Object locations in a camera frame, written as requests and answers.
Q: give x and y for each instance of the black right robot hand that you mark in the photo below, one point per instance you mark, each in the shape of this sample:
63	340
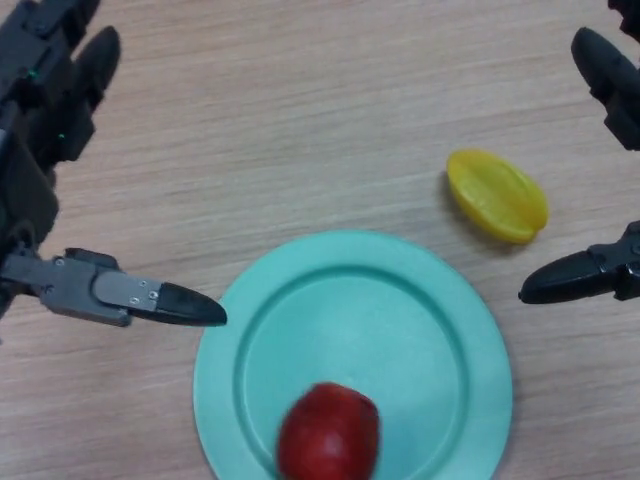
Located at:
607	75

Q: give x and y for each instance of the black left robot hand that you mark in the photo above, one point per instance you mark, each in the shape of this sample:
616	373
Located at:
30	125

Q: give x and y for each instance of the red apple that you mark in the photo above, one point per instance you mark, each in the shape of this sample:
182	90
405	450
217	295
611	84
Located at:
327	435

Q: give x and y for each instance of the green round plate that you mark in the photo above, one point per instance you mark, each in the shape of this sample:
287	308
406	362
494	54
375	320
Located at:
360	325

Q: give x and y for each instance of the yellow starfruit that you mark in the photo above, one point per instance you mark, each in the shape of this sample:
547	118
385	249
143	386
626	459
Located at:
497	197

